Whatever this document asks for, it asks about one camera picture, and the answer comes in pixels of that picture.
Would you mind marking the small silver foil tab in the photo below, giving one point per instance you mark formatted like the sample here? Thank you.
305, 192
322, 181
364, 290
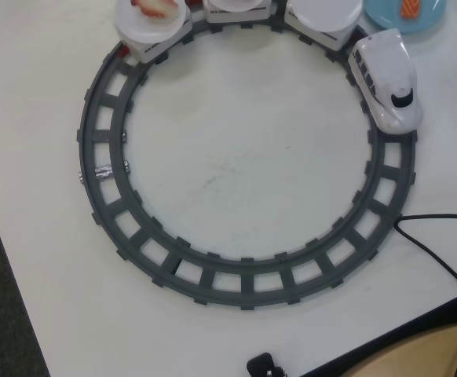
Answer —
81, 177

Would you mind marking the round blue dish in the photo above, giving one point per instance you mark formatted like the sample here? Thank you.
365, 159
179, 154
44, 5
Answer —
381, 13

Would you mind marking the round white plastic plate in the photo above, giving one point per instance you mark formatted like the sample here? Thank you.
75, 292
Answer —
236, 4
144, 30
326, 13

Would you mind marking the silver foil tape strip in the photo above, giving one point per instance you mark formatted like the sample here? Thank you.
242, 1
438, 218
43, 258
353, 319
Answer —
103, 172

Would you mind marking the small red train piece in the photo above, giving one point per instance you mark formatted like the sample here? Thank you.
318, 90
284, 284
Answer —
123, 50

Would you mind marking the grey circular toy rail track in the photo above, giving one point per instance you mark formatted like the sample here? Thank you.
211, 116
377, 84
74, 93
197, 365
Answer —
248, 283

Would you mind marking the orange salmon toy sushi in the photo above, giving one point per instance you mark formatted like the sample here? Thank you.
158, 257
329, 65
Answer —
410, 8

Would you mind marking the black plug adapter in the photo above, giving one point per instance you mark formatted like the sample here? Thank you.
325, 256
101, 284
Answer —
264, 365

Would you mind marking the light wooden board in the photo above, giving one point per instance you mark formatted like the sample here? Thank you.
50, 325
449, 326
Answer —
421, 357

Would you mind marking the red and white toy sushi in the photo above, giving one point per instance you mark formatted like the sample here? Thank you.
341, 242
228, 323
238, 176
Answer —
154, 7

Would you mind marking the white Shinkansen toy locomotive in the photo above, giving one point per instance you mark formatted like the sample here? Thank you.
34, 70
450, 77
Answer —
385, 70

